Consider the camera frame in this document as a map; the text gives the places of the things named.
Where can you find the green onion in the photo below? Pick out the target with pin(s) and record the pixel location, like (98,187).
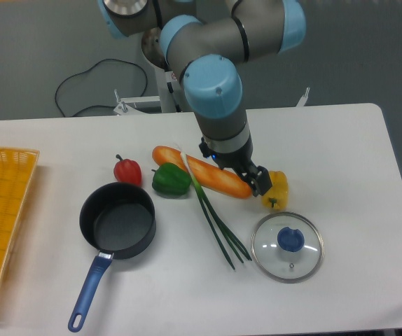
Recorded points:
(214,220)

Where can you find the green bell pepper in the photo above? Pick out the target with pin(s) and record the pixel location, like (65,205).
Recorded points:
(171,180)

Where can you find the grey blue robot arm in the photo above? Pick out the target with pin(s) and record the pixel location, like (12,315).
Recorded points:
(204,56)

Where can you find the white bracket right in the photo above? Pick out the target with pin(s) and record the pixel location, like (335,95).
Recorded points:
(304,98)

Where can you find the black saucepan blue handle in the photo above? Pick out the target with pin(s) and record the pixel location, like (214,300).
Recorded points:
(117,219)

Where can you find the orange baguette bread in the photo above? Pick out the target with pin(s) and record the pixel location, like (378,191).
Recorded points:
(209,176)

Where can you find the glass lid blue knob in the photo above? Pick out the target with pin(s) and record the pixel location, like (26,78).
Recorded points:
(287,247)

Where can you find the red bell pepper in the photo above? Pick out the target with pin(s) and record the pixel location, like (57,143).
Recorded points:
(127,171)

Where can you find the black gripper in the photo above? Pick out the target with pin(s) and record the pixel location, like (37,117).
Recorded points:
(239,160)

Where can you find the yellow bell pepper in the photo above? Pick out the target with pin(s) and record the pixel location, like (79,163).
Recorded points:
(276,198)

